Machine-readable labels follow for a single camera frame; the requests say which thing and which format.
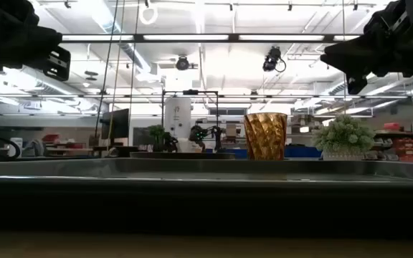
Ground yellow hanging cable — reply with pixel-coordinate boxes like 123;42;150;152
106;0;126;146

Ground black ceiling camera with cable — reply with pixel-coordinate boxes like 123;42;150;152
262;46;288;73

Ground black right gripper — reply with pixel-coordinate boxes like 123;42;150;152
320;0;409;95

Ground black computer monitor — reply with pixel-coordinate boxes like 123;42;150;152
100;108;130;141

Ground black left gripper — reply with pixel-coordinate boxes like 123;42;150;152
0;0;72;82

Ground round black ceiling camera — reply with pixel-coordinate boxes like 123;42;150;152
175;55;191;72

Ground pale green plant white pot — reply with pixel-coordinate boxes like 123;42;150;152
311;114;376;161

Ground white hanging ring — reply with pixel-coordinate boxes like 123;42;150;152
138;2;158;26

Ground dark green potted plant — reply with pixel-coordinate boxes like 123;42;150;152
146;124;179;153

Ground black round plate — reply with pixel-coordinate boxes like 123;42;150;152
129;151;237;161

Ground white container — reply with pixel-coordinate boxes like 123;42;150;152
8;137;24;159

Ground blue storage bin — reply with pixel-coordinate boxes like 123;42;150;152
284;145;323;159

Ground dark metal serving tray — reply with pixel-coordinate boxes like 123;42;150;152
0;157;413;238

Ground black looped cable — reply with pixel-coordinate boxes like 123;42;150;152
0;132;22;160

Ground black hanging cable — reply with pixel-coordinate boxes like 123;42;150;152
94;0;120;139

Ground overhead light bar frame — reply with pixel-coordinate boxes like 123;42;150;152
60;33;364;44

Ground gold faceted cup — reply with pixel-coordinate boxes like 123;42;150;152
243;112;288;161

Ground black metal rig frame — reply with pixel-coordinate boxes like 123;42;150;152
161;89;220;153

